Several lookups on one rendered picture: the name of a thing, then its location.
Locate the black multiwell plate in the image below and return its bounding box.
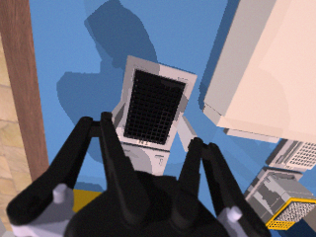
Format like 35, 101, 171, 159
123, 69, 186, 145

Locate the blue bench mat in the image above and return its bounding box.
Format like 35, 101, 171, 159
29, 0, 282, 194

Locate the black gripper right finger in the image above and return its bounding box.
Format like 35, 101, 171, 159
171, 116, 272, 237

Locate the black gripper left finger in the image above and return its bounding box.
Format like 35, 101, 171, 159
6, 101, 150, 237

